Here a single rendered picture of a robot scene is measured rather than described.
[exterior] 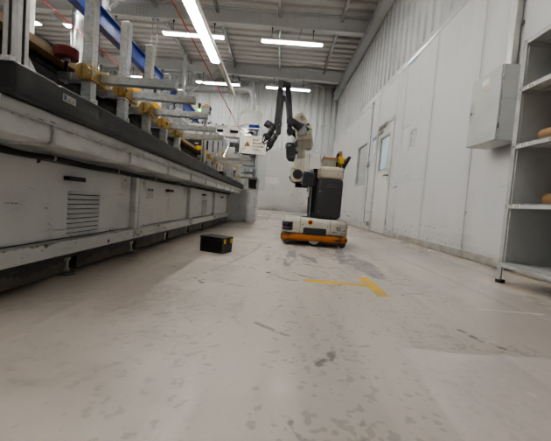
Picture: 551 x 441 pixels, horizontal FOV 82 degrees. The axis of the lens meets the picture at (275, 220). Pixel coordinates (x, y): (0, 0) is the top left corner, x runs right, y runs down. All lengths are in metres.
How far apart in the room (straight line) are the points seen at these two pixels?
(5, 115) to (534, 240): 2.74
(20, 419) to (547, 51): 2.98
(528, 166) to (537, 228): 0.41
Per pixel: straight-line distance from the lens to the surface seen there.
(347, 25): 9.18
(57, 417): 0.75
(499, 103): 3.25
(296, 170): 3.40
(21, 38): 1.15
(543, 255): 2.74
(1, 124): 1.10
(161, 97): 1.60
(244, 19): 9.14
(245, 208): 6.11
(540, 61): 2.83
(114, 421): 0.71
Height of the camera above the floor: 0.40
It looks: 3 degrees down
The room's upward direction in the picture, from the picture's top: 5 degrees clockwise
